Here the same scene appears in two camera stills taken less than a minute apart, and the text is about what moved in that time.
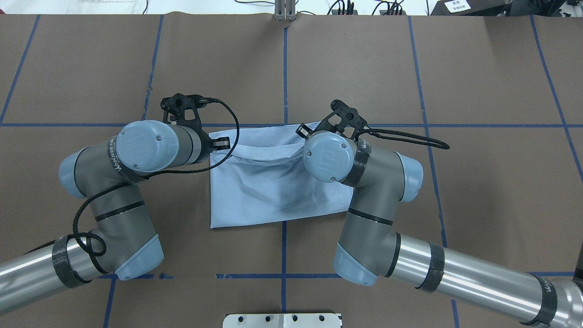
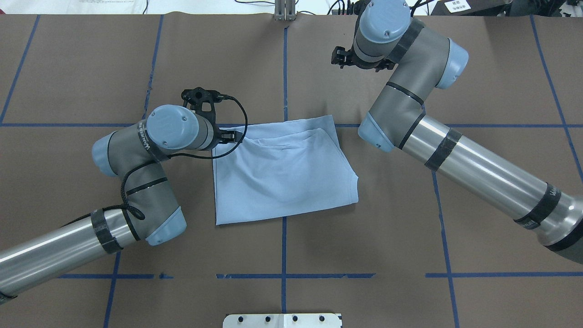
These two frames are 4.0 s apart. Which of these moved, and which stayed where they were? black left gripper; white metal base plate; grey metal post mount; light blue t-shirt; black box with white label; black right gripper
Moved: black right gripper; black left gripper
Stayed: light blue t-shirt; black box with white label; grey metal post mount; white metal base plate
